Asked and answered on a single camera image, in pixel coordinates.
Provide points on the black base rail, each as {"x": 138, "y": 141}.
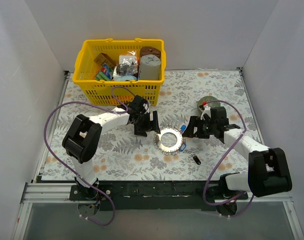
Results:
{"x": 152, "y": 195}

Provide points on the metal ring disc with keyrings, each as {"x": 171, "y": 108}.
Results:
{"x": 170, "y": 141}

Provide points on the brown cylinder roll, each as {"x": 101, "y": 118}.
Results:
{"x": 148, "y": 50}

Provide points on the silver foil bag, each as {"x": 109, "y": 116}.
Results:
{"x": 128, "y": 65}

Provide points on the green snack packet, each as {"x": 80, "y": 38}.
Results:
{"x": 105, "y": 73}

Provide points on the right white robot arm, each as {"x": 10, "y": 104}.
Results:
{"x": 268, "y": 171}

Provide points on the blue key tag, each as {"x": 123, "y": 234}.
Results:
{"x": 183, "y": 128}

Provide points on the yellow plastic basket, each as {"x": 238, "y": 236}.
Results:
{"x": 99, "y": 92}

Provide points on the brown cardboard box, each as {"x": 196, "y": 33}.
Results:
{"x": 103, "y": 58}

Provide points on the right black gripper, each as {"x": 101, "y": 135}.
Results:
{"x": 198, "y": 128}

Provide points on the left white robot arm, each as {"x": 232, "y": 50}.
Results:
{"x": 82, "y": 138}

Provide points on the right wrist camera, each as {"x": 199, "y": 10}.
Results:
{"x": 206, "y": 111}

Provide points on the green woven ball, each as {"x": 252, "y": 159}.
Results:
{"x": 207, "y": 99}

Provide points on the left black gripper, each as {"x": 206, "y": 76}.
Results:
{"x": 144, "y": 124}

